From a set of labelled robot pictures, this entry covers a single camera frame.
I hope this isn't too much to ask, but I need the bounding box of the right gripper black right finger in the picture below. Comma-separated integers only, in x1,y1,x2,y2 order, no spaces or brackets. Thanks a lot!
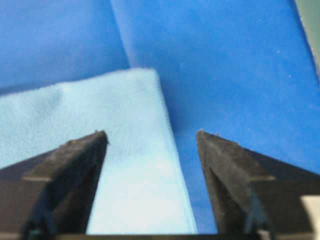
196,130,320,240

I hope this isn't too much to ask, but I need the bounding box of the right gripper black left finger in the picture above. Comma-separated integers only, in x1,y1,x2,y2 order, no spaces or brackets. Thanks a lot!
0,131,108,240

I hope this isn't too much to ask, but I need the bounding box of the light blue towel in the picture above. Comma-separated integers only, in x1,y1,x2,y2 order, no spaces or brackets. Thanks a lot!
0,68,197,235

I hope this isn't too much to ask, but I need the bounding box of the blue table cloth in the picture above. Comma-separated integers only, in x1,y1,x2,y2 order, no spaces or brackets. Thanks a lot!
0,0,320,234

